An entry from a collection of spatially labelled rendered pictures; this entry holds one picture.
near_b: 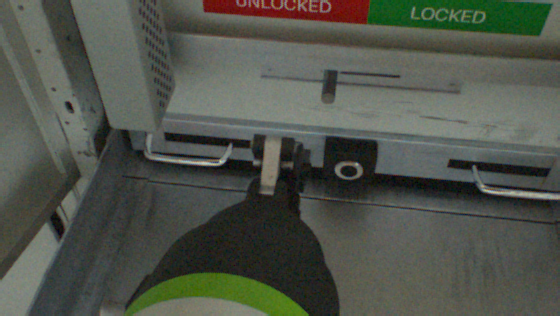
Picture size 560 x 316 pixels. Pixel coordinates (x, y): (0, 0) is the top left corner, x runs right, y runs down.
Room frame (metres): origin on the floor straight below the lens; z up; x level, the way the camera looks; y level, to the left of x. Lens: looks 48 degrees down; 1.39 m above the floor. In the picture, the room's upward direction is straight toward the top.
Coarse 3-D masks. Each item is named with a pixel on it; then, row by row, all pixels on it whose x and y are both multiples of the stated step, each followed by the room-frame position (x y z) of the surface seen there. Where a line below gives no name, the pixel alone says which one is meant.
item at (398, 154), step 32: (192, 128) 0.48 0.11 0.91; (224, 128) 0.47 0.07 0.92; (256, 128) 0.47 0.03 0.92; (288, 128) 0.46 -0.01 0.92; (320, 128) 0.46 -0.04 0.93; (320, 160) 0.46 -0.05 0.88; (384, 160) 0.45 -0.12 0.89; (416, 160) 0.44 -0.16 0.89; (448, 160) 0.44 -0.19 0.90; (480, 160) 0.43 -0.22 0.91; (512, 160) 0.43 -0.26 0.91; (544, 160) 0.42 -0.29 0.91
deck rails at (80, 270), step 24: (96, 168) 0.41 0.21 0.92; (96, 192) 0.39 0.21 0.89; (120, 192) 0.43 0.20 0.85; (72, 216) 0.35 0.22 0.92; (96, 216) 0.38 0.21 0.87; (120, 216) 0.39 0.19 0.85; (72, 240) 0.33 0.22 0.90; (96, 240) 0.36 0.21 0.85; (120, 240) 0.36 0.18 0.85; (72, 264) 0.31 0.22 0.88; (96, 264) 0.33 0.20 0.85; (48, 288) 0.27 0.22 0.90; (72, 288) 0.30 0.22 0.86; (96, 288) 0.30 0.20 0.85; (48, 312) 0.26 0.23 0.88; (72, 312) 0.27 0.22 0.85; (96, 312) 0.27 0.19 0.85
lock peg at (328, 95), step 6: (324, 72) 0.45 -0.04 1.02; (330, 72) 0.45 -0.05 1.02; (336, 72) 0.45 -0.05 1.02; (324, 78) 0.44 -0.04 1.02; (330, 78) 0.44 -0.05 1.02; (336, 78) 0.44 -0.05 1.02; (324, 84) 0.43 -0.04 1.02; (330, 84) 0.43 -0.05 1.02; (336, 84) 0.43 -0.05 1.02; (324, 90) 0.42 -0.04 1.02; (330, 90) 0.42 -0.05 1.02; (336, 90) 0.43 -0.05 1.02; (324, 96) 0.41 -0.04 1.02; (330, 96) 0.41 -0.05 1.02; (324, 102) 0.41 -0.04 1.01; (330, 102) 0.41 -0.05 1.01
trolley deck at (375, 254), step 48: (144, 192) 0.43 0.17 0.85; (192, 192) 0.43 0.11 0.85; (240, 192) 0.43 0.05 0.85; (144, 240) 0.36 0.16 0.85; (336, 240) 0.36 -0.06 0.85; (384, 240) 0.36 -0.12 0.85; (432, 240) 0.36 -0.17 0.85; (480, 240) 0.36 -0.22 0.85; (528, 240) 0.36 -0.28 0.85; (384, 288) 0.30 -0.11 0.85; (432, 288) 0.30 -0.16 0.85; (480, 288) 0.30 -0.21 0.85; (528, 288) 0.30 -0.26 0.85
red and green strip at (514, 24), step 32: (224, 0) 0.48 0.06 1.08; (256, 0) 0.48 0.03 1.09; (288, 0) 0.47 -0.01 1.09; (320, 0) 0.47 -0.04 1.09; (352, 0) 0.46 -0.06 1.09; (384, 0) 0.46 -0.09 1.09; (416, 0) 0.46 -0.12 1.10; (448, 0) 0.45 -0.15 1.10; (480, 0) 0.45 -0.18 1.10; (512, 32) 0.45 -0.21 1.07
